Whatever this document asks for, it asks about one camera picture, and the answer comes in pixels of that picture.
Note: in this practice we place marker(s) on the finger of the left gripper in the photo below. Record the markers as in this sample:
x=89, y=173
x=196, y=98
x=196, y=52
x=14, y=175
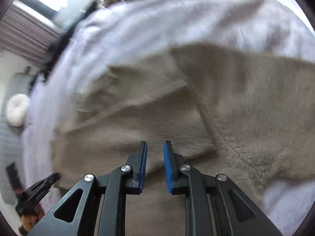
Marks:
x=28, y=199

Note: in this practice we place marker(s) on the olive brown knit sweater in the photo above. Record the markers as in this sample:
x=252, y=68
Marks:
x=250, y=116

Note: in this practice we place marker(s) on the white round pleated cushion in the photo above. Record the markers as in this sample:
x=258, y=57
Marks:
x=16, y=109

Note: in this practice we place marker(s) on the grey quilted floor mat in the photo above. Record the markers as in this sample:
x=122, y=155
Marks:
x=11, y=145

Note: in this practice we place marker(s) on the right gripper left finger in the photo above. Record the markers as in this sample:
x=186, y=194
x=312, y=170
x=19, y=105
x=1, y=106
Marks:
x=96, y=205

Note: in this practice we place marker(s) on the grey pleated curtain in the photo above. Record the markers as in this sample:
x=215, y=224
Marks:
x=27, y=33

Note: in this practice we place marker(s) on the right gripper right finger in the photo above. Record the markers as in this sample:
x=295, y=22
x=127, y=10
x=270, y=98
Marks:
x=214, y=205

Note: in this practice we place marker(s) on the lavender plush blanket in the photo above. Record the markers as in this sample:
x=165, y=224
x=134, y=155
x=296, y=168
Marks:
x=135, y=30

